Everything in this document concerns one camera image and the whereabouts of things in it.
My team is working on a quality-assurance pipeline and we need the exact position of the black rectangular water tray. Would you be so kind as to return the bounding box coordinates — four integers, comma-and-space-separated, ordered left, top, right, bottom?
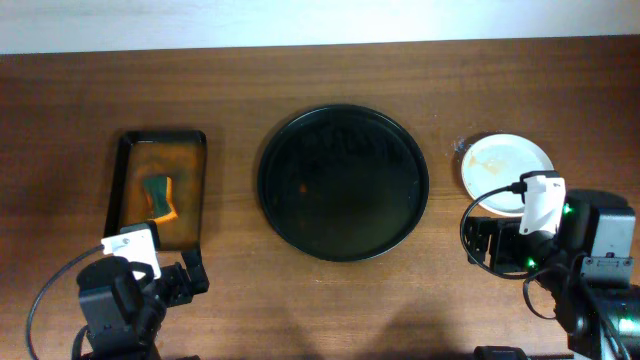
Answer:
104, 129, 207, 251

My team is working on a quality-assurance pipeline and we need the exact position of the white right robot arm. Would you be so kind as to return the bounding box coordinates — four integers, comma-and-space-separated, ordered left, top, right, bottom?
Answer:
460, 189, 639, 359

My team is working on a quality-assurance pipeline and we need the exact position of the orange green scrub sponge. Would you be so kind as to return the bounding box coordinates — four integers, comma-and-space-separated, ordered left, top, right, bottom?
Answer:
142, 175, 178, 224

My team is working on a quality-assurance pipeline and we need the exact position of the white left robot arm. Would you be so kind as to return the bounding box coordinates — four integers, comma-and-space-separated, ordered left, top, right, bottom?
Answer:
71, 250, 209, 359

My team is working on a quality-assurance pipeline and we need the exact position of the white plate with small stains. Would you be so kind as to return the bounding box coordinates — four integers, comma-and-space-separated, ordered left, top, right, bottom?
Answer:
461, 134, 564, 221

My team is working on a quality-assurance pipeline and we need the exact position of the round black serving tray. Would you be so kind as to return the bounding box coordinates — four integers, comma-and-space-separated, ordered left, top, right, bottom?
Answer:
256, 104, 430, 262

